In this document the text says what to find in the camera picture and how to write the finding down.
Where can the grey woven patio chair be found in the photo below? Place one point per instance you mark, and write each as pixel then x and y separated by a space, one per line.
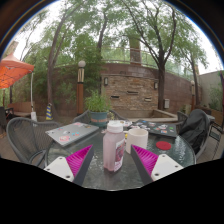
pixel 23 133

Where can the dark laptop with stickers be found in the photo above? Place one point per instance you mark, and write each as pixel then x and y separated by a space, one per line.
pixel 156 128

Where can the wall lantern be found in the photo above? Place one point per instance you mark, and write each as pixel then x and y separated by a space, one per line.
pixel 106 81
pixel 155 85

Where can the white mug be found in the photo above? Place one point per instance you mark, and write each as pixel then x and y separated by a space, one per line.
pixel 136 140

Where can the blue yellow striped cone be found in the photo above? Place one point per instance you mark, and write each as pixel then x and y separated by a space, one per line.
pixel 49 113

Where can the pink drink bottle white cap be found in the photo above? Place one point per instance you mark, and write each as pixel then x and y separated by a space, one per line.
pixel 111 150

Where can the wooden bench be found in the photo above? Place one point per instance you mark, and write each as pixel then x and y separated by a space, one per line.
pixel 20 108

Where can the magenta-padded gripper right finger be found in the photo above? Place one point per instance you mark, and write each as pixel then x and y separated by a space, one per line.
pixel 146 160

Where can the dark metal patio chair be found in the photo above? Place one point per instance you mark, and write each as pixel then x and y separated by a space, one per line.
pixel 216 133

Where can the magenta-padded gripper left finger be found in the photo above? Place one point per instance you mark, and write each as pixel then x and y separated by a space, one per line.
pixel 79 161

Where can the silver laptop with stickers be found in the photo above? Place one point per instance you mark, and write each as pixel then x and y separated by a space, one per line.
pixel 71 133

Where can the orange canopy tent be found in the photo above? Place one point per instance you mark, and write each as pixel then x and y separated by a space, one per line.
pixel 13 70

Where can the brown globe-topped lamp post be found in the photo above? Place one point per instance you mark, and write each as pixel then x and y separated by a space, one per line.
pixel 80 93

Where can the dark-trunked tree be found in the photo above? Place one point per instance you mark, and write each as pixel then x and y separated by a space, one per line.
pixel 161 90

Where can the flat round red coaster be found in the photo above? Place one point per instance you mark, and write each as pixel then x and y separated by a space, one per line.
pixel 163 145

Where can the slim globe-topped lamp post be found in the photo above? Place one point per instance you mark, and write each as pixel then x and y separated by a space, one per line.
pixel 192 96

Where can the grey wall utility box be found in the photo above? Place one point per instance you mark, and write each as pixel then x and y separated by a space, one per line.
pixel 166 103

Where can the green plant in teal pot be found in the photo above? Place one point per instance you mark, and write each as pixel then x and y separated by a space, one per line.
pixel 97 106

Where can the grey chair under jacket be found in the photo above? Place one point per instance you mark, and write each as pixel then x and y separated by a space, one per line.
pixel 204 150

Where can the white printed booklet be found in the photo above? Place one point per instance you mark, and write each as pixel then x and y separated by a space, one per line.
pixel 126 123

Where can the dark woven patio chair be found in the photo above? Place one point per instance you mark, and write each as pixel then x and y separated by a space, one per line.
pixel 3 118

